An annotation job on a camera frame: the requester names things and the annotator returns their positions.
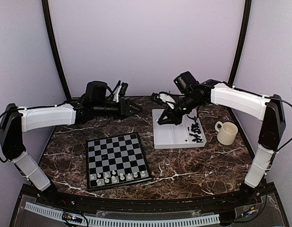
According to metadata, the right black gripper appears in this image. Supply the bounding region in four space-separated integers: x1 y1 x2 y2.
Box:
158 93 203 125

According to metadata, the white plastic compartment tray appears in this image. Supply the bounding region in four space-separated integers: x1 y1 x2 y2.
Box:
152 109 207 149

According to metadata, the black grey chessboard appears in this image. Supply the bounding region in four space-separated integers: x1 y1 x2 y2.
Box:
86 132 152 192

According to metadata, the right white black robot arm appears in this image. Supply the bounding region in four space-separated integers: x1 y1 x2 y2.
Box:
151 71 286 205

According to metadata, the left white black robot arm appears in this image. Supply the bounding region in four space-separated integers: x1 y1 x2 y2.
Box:
0 81 142 206

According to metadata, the pile of black chess pieces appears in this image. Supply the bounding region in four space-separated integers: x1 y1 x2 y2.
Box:
187 116 204 143

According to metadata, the cream ribbed mug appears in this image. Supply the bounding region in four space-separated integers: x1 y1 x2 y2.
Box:
215 121 238 146

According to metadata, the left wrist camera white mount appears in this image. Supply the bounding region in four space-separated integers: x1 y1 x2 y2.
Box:
112 81 128 102

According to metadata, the white slotted cable duct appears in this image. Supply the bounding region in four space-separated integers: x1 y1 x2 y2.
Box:
24 202 220 227

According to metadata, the black front rail base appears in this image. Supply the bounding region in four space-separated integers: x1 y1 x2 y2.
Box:
10 183 289 227

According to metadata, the left black frame post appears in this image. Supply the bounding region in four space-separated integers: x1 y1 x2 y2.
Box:
41 0 71 99

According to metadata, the black frame post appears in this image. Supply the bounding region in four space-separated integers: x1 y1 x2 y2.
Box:
41 0 71 99
228 0 252 86

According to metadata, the right black frame post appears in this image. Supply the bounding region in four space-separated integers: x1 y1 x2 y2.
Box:
228 0 252 86

